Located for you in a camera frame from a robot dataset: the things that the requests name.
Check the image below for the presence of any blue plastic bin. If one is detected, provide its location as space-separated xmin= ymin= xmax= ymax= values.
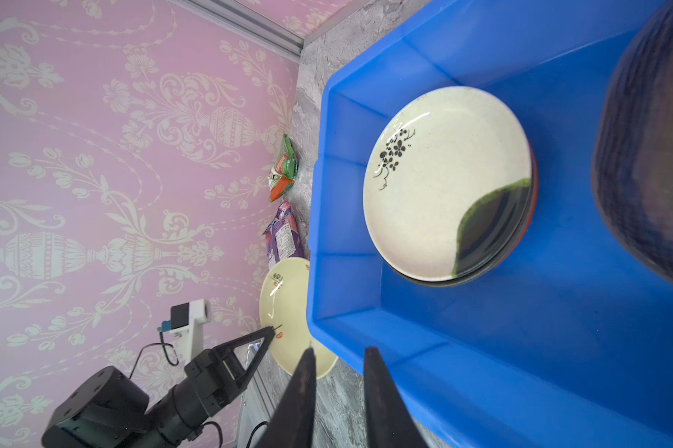
xmin=307 ymin=1 xmax=673 ymax=447

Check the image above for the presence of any cream round plate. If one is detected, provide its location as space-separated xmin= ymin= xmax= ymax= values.
xmin=259 ymin=257 xmax=338 ymax=379

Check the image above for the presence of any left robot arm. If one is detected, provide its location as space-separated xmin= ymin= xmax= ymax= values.
xmin=41 ymin=327 xmax=276 ymax=447

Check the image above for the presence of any purple snack packet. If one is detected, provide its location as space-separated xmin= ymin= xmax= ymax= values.
xmin=263 ymin=202 xmax=305 ymax=269

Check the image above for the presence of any brown tinted glass plate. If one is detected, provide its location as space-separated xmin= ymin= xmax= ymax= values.
xmin=590 ymin=1 xmax=673 ymax=284

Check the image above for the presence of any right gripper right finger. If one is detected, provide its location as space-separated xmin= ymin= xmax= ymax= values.
xmin=364 ymin=347 xmax=427 ymax=448

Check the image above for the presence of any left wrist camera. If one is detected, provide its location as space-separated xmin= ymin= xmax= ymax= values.
xmin=158 ymin=299 xmax=211 ymax=364

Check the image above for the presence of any green snack packet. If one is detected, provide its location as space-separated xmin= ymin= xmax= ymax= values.
xmin=269 ymin=134 xmax=298 ymax=203

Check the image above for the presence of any black round plate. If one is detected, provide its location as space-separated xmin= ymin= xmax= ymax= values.
xmin=389 ymin=159 xmax=533 ymax=289

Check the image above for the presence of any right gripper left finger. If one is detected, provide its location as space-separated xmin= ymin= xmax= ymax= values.
xmin=256 ymin=348 xmax=317 ymax=448

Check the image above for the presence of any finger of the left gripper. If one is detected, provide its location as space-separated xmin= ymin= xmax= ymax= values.
xmin=211 ymin=326 xmax=276 ymax=392

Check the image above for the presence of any white plate black accent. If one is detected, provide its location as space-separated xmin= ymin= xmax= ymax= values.
xmin=363 ymin=86 xmax=532 ymax=281

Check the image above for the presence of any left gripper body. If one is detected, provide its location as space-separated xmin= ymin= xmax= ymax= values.
xmin=145 ymin=346 xmax=247 ymax=442

